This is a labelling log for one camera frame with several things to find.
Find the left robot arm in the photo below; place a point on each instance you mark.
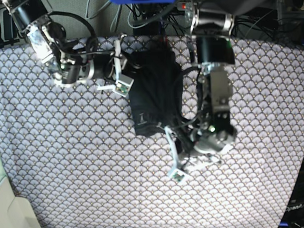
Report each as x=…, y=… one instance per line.
x=211, y=25

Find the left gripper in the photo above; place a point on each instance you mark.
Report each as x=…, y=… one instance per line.
x=208, y=133

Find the dark grey T-shirt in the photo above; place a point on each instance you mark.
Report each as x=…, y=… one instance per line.
x=155, y=95

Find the black power strip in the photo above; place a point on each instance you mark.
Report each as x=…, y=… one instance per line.
x=182, y=6

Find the beige plastic bin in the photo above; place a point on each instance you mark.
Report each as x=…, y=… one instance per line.
x=15, y=211

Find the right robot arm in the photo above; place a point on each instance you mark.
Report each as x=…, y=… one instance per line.
x=48, y=38

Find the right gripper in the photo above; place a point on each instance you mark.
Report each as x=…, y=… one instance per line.
x=69, y=72

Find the fan-patterned table cloth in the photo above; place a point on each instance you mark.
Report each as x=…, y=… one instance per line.
x=74, y=155

